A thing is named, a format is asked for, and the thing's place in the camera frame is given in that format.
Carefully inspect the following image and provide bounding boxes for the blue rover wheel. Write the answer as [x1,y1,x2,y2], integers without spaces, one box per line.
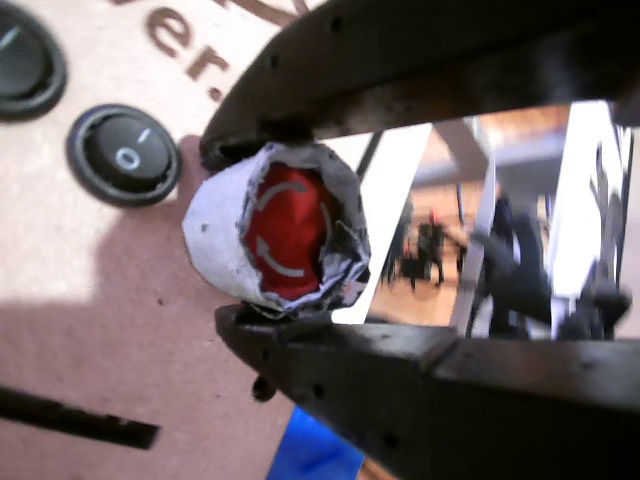
[263,404,369,480]

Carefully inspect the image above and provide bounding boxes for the wooden microrover car body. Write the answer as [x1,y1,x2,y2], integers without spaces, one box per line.
[0,0,331,480]

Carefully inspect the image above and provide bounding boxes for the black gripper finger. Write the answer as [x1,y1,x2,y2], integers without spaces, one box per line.
[213,304,640,480]
[198,0,640,169]

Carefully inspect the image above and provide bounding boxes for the red button with paper wrap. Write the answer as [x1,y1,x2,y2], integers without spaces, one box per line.
[180,141,374,321]

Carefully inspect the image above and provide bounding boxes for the black round rocker switch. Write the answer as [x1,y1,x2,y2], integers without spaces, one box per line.
[0,0,69,122]
[65,103,182,208]

